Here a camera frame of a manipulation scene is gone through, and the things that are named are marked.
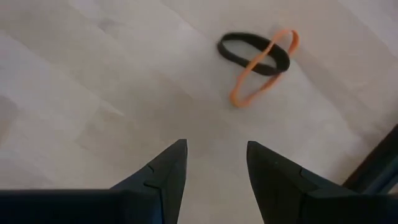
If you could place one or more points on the wide black rubber band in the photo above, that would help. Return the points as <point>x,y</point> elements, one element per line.
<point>222,49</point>

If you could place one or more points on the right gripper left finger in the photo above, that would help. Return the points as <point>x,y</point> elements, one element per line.
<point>93,205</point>

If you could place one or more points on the orange rubber band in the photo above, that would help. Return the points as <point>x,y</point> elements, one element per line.
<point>234,93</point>

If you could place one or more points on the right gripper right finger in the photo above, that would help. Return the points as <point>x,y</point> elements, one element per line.
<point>295,202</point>

